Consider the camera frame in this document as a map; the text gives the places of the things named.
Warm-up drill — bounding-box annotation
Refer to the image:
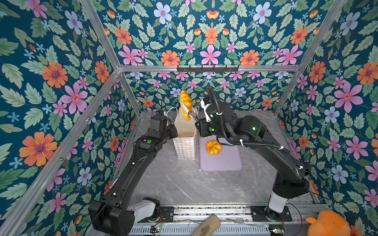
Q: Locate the pumpkin shaped bread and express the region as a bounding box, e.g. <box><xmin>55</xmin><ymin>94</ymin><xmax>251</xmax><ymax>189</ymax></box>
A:
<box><xmin>205</xmin><ymin>140</ymin><xmax>222</xmax><ymax>155</ymax></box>

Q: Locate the golden croissant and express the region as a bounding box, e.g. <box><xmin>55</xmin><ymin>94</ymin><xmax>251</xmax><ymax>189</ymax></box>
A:
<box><xmin>179</xmin><ymin>89</ymin><xmax>193</xmax><ymax>109</ymax></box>

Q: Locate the white paper bag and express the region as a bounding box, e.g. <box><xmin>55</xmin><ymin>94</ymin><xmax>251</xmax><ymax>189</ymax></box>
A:
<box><xmin>166</xmin><ymin>107</ymin><xmax>196</xmax><ymax>160</ymax></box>

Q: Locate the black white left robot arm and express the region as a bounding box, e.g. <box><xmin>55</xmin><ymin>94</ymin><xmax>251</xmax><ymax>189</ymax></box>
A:
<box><xmin>88</xmin><ymin>110</ymin><xmax>178</xmax><ymax>236</ymax></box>

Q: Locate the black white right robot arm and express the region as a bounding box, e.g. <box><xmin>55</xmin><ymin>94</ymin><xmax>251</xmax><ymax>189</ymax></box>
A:
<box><xmin>179</xmin><ymin>87</ymin><xmax>311</xmax><ymax>214</ymax></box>

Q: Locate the brown cylindrical roll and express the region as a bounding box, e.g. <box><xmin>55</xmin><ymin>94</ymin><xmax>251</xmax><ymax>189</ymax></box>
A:
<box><xmin>191</xmin><ymin>215</ymin><xmax>221</xmax><ymax>236</ymax></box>

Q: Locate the orange plush toy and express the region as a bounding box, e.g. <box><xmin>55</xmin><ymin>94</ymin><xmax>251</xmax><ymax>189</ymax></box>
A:
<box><xmin>306</xmin><ymin>210</ymin><xmax>351</xmax><ymax>236</ymax></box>

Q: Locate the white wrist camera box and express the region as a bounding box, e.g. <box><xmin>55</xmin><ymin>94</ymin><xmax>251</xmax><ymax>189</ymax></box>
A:
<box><xmin>200</xmin><ymin>97</ymin><xmax>214</xmax><ymax>123</ymax></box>

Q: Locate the black hook rail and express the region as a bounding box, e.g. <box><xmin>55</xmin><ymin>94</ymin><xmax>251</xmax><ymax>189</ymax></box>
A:
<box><xmin>176</xmin><ymin>65</ymin><xmax>239</xmax><ymax>73</ymax></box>

